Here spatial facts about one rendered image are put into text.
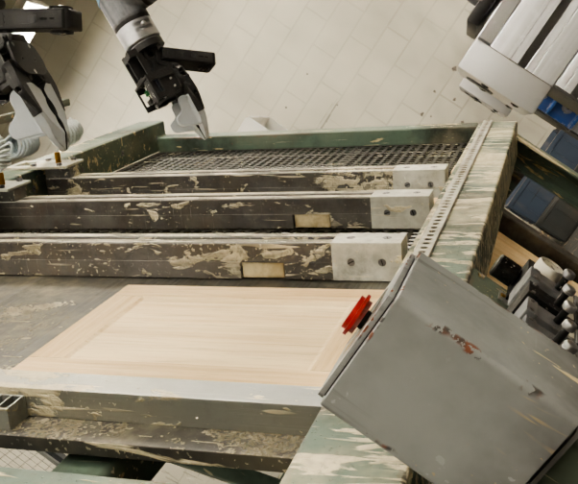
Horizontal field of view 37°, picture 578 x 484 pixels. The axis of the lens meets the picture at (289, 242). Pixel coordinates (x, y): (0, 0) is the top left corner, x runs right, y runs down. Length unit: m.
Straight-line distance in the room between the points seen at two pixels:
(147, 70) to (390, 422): 1.10
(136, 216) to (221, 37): 4.89
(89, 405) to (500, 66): 0.64
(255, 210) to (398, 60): 4.77
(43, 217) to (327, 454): 1.38
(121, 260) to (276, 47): 5.16
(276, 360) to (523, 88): 0.51
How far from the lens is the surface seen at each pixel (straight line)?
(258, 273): 1.57
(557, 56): 0.91
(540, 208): 5.56
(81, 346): 1.33
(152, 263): 1.65
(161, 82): 1.66
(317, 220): 1.87
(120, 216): 2.04
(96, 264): 1.70
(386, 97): 6.59
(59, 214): 2.12
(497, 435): 0.70
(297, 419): 1.02
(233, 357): 1.22
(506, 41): 0.91
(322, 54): 6.67
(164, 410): 1.08
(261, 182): 2.16
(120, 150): 2.85
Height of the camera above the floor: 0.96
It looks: 5 degrees up
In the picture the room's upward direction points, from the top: 56 degrees counter-clockwise
